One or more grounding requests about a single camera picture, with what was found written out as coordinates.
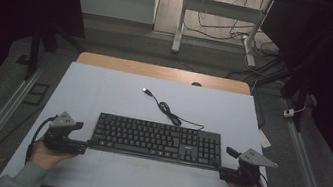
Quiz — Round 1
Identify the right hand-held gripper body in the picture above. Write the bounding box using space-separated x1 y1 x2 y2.
220 145 280 187

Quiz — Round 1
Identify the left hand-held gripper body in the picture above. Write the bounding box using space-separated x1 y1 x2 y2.
40 108 86 156

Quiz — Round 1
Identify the black computer keyboard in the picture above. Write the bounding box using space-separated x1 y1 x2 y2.
88 110 227 171

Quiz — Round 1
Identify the person's left hand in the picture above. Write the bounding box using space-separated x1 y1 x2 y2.
26 137 78 176

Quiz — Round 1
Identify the white paper tag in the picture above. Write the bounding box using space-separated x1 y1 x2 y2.
255 127 275 151

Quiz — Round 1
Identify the small white box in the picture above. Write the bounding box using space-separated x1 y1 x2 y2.
282 107 297 120

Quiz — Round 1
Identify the black metal stand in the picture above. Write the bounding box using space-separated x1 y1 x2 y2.
274 75 313 134
23 21 62 84

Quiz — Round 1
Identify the left hand-held gripper black cable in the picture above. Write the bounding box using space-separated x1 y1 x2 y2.
24 112 58 168

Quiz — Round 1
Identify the thin black floor cable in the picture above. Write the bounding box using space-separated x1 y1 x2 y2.
0 99 46 187

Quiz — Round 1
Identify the black keyboard usb cable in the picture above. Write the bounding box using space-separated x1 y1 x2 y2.
137 87 210 132

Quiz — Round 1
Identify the tangle of black floor cables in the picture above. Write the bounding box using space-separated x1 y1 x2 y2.
176 0 292 89

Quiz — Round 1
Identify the white metal desk frame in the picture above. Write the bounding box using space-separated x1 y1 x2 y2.
170 0 275 69

